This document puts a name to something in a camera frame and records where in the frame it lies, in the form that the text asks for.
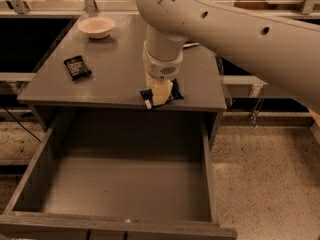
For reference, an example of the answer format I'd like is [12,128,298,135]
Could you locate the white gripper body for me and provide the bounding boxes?
[142,42,183,79]

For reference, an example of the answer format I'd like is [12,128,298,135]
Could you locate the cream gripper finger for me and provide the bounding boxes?
[145,72,156,89]
[152,79,173,106]

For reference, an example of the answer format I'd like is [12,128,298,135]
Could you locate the dark blue rxbar wrapper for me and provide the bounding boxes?
[140,79,184,110]

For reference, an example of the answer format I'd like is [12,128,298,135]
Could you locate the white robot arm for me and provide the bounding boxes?
[136,0,320,113]

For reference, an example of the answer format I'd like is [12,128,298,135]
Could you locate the grey cabinet with counter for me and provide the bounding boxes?
[18,13,226,149]

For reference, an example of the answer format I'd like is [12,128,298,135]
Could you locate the grey open top drawer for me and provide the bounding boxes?
[1,108,237,240]

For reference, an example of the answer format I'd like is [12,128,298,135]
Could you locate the blue chip bag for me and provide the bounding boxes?
[183,42,199,49]

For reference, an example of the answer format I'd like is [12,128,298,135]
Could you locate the white ceramic bowl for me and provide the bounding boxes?
[78,16,116,39]

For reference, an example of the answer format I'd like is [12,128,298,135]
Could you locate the black snack bar wrapper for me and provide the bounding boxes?
[64,55,92,81]

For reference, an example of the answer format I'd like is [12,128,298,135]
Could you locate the black cable on floor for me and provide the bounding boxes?
[0,105,42,144]

